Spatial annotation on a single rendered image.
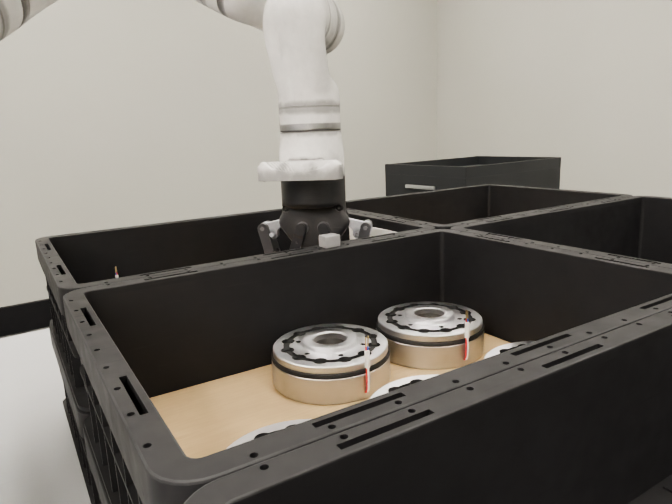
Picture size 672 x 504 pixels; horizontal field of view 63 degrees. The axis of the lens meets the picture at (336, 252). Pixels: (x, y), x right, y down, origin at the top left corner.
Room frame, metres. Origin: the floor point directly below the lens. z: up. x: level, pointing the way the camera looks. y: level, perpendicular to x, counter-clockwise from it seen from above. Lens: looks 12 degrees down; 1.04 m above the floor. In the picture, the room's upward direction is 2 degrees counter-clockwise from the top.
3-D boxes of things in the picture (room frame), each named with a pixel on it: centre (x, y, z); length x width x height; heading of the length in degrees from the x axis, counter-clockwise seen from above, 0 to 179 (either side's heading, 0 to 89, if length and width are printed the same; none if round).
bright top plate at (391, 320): (0.51, -0.09, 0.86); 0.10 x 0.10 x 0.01
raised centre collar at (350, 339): (0.45, 0.01, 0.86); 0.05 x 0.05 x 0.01
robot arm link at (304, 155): (0.62, 0.03, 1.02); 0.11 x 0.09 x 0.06; 170
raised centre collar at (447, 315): (0.51, -0.09, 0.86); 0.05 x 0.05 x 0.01
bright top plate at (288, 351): (0.45, 0.01, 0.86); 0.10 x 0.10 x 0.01
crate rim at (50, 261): (0.64, 0.12, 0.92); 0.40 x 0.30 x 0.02; 121
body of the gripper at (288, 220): (0.64, 0.02, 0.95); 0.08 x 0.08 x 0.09
